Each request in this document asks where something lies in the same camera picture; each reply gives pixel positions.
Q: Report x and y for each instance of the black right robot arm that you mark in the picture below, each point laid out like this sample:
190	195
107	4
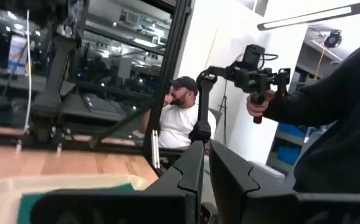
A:
54	87

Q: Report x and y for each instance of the person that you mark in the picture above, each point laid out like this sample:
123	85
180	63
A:
180	127
339	124

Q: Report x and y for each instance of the person's hand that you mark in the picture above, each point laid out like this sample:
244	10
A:
256	107

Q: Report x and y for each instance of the blue storage bin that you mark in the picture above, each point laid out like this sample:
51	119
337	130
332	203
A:
290	146

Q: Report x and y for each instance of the dark grey desk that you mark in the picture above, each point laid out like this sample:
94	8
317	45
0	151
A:
72	110

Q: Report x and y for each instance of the white printed box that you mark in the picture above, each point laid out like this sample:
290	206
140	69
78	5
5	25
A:
16	56

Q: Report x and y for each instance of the green cloth napkin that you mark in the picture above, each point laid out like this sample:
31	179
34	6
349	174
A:
25	205

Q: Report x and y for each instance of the black keyboard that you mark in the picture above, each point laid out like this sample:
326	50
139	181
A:
100	104

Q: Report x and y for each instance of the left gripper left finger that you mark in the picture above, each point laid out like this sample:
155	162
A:
167	205

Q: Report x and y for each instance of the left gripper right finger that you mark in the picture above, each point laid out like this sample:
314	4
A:
261	208

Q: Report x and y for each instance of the long ceiling light bar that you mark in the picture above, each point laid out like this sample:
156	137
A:
307	15

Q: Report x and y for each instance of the silver aluminium bracket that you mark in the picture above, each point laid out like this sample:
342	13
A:
155	149

